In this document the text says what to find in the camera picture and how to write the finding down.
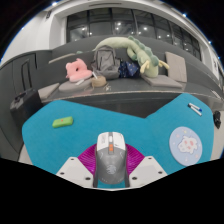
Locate pink plush cushion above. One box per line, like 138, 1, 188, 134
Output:
65, 58, 94, 83

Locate grey curved bench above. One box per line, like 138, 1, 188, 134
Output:
33, 36, 224, 111

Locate green dinosaur plush toy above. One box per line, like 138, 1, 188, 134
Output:
92, 35, 170, 79

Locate flat grey seat cushion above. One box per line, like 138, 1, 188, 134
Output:
37, 82, 61, 100
142, 74, 184, 89
58, 79, 95, 93

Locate dark glass window wall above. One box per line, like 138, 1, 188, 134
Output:
65, 7, 202, 61

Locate grey and white computer mouse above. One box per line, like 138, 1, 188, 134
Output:
94, 131, 128, 186

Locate dark blue patterned bag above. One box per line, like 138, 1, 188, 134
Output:
118, 60, 140, 79

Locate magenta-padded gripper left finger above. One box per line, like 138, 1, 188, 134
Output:
55, 143, 99, 188

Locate black suitcase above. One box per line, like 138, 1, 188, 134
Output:
9, 59, 44, 126

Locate round light blue mouse pad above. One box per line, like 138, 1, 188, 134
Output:
168, 126, 204, 167

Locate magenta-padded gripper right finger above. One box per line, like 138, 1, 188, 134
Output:
125, 143, 168, 189

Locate grey backpack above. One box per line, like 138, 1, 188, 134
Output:
90, 45, 121, 80

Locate ceiling lights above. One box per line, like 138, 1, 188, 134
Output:
49, 1, 214, 46

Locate upright grey square cushion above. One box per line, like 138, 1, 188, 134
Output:
164, 51, 188, 83

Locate white marker with black cap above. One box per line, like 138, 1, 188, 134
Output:
187, 104, 203, 117

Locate green eraser block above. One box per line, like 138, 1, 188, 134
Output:
51, 116, 75, 129

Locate small black bag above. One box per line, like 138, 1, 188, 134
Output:
213, 110, 222, 130

